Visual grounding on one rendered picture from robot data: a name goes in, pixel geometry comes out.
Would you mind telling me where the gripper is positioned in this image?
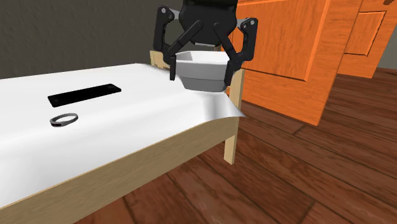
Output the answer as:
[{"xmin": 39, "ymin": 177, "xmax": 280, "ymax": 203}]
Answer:
[{"xmin": 153, "ymin": 0, "xmax": 259, "ymax": 87}]

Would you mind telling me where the white square bowl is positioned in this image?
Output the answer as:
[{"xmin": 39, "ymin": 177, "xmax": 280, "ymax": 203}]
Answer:
[{"xmin": 175, "ymin": 50, "xmax": 231, "ymax": 93}]

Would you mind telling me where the large orange wooden wardrobe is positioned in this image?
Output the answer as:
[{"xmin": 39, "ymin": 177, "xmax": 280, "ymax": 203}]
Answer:
[{"xmin": 217, "ymin": 0, "xmax": 363, "ymax": 127}]

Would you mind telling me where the wooden bed with white sheet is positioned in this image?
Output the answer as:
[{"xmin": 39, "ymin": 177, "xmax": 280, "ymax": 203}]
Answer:
[{"xmin": 0, "ymin": 49, "xmax": 247, "ymax": 224}]

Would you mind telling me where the black flat phone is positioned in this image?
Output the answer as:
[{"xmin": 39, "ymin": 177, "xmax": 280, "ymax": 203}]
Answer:
[{"xmin": 47, "ymin": 83, "xmax": 122, "ymax": 108}]

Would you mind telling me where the orange wooden panelled door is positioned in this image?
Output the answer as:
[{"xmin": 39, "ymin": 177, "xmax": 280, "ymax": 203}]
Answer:
[{"xmin": 337, "ymin": 0, "xmax": 397, "ymax": 80}]

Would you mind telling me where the grey ring bracelet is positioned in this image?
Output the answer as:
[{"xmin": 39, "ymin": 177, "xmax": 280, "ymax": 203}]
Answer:
[{"xmin": 49, "ymin": 113, "xmax": 79, "ymax": 128}]

